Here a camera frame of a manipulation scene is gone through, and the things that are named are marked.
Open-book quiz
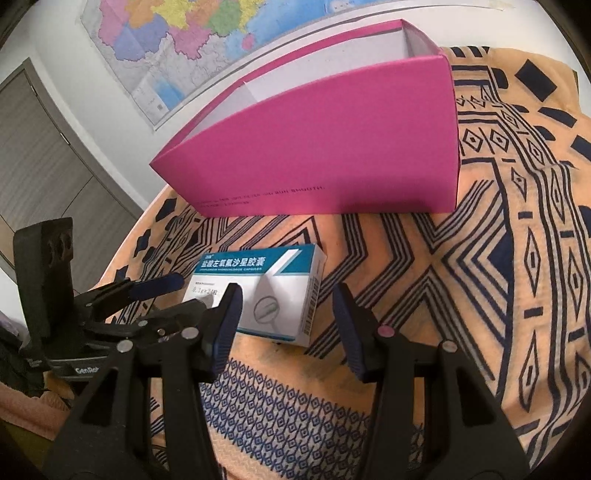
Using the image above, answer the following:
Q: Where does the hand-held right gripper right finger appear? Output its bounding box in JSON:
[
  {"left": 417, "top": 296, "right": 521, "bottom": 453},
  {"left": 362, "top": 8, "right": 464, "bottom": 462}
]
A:
[{"left": 332, "top": 282, "right": 532, "bottom": 480}]

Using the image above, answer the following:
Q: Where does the white teal medicine box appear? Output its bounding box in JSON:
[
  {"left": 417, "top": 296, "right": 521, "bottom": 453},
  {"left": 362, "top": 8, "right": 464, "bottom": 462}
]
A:
[{"left": 182, "top": 244, "right": 328, "bottom": 348}]

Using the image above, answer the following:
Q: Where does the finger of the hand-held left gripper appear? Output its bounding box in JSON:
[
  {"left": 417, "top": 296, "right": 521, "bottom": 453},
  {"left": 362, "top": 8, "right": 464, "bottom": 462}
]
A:
[
  {"left": 85, "top": 298, "right": 218, "bottom": 344},
  {"left": 76, "top": 272, "right": 186, "bottom": 310}
]

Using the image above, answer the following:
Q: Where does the grey door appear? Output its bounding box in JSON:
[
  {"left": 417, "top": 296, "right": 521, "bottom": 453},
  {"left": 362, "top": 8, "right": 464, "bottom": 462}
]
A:
[{"left": 0, "top": 58, "right": 146, "bottom": 273}]

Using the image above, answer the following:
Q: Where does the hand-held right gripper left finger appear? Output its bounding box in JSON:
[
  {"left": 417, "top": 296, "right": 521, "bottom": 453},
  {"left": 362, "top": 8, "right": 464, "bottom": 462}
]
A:
[{"left": 44, "top": 282, "right": 244, "bottom": 480}]

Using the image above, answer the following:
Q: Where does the orange patterned cloth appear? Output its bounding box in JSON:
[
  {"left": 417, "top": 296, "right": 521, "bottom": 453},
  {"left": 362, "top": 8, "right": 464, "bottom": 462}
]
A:
[{"left": 99, "top": 44, "right": 591, "bottom": 480}]

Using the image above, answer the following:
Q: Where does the pink cardboard box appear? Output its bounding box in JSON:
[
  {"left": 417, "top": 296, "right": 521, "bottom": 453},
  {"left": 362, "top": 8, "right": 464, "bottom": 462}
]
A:
[{"left": 148, "top": 19, "right": 460, "bottom": 217}]

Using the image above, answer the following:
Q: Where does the colourful wall map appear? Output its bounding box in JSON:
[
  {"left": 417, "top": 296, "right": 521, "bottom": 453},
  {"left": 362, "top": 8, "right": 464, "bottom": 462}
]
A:
[{"left": 81, "top": 0, "right": 462, "bottom": 132}]

